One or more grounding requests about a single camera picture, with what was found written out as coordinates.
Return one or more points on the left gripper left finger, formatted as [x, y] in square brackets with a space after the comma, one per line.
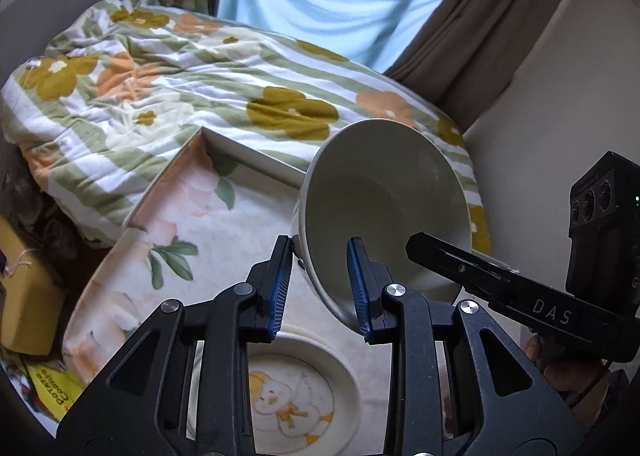
[179, 384]

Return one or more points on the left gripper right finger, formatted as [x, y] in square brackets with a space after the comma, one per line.
[459, 385]

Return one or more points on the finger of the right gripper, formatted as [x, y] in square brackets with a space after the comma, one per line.
[475, 274]

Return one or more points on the white duck cartoon plate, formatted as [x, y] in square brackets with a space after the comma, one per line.
[304, 398]

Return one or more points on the cream bowl with duck print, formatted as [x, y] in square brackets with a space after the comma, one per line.
[381, 181]

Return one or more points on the person's right hand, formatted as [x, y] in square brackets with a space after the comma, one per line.
[575, 378]

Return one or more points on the yellow snack packet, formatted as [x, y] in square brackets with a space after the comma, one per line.
[52, 390]

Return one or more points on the yellow box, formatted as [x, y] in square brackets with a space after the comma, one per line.
[31, 295]

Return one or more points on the white bed tray table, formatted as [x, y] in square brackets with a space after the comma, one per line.
[217, 143]

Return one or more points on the brown right curtain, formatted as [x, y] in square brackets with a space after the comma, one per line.
[466, 53]

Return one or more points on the floral striped quilt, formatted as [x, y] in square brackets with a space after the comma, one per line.
[111, 100]

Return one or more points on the black camera box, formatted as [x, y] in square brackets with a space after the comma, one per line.
[604, 235]

